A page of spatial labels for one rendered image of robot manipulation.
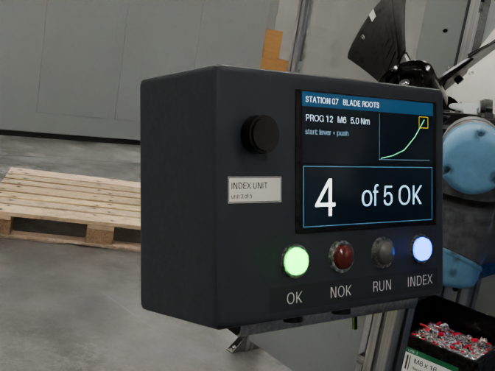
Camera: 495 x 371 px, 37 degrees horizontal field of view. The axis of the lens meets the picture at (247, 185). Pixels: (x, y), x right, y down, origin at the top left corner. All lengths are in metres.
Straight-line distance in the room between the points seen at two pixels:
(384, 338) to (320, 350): 1.92
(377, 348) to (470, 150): 0.24
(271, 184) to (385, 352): 0.31
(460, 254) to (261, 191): 0.39
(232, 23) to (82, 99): 1.59
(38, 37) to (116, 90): 0.82
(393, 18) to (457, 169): 0.82
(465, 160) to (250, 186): 0.36
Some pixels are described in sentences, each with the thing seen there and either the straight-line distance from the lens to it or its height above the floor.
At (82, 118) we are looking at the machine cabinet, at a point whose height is 0.21.
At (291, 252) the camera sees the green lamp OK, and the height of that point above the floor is 1.12.
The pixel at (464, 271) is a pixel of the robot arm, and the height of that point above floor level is 1.05.
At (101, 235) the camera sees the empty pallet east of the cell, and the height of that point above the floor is 0.07.
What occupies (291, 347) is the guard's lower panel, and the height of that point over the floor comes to 0.13.
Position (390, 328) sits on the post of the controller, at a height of 1.00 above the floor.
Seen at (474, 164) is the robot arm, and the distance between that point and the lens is 0.85.
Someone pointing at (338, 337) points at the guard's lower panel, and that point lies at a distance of 2.65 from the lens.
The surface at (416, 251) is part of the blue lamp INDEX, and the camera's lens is 0.67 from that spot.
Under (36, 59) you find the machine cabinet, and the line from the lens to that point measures 6.65.
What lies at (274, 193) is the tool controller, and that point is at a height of 1.17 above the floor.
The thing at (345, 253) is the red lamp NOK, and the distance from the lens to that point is 0.59.
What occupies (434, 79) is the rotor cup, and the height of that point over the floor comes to 1.24.
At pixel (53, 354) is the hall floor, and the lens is 2.86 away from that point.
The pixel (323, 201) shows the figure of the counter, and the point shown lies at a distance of 0.58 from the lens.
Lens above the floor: 1.29
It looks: 12 degrees down
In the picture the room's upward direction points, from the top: 9 degrees clockwise
